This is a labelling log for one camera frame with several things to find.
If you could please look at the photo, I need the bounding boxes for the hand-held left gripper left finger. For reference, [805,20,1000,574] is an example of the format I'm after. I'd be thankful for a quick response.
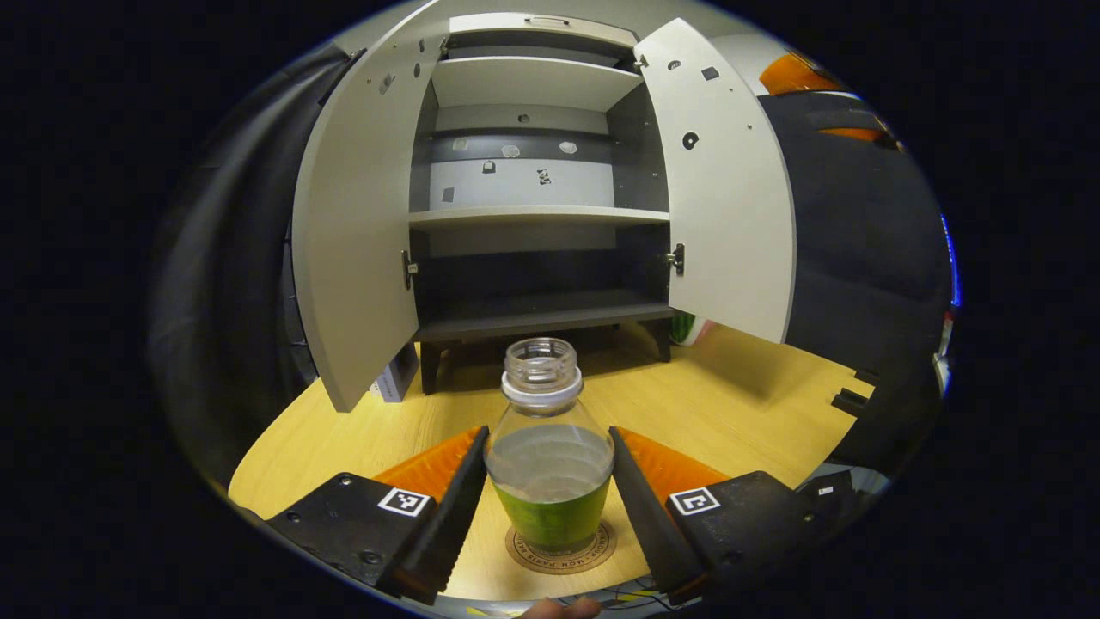
[266,426,491,605]

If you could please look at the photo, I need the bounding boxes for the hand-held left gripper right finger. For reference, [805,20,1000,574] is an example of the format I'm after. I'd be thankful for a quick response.
[608,426,852,605]

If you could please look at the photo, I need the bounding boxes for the round brown coaster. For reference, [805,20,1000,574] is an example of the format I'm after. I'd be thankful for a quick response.
[505,516,618,575]

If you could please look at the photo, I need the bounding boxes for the clear bottle with green label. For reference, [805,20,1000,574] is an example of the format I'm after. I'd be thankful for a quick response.
[484,337,616,553]

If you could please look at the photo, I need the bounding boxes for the white and grey cabinet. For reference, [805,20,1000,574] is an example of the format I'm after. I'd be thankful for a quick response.
[404,10,680,396]

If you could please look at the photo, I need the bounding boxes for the white door with camera sticker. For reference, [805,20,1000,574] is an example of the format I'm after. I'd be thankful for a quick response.
[292,13,448,414]

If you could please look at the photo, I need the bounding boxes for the white door with headphone sticker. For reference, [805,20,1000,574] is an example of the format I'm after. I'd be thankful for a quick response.
[634,17,798,345]

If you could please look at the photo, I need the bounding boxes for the white cabinet shelf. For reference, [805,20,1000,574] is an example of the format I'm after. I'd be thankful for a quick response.
[409,206,671,231]
[430,56,645,113]

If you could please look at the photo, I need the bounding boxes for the white cabinet drawer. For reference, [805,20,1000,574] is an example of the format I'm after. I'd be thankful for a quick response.
[447,12,641,48]

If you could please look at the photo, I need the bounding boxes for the small white and blue box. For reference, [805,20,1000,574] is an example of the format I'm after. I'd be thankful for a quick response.
[371,342,419,403]

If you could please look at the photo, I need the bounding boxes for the green striped object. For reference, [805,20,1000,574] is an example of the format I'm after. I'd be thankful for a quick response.
[670,314,718,346]

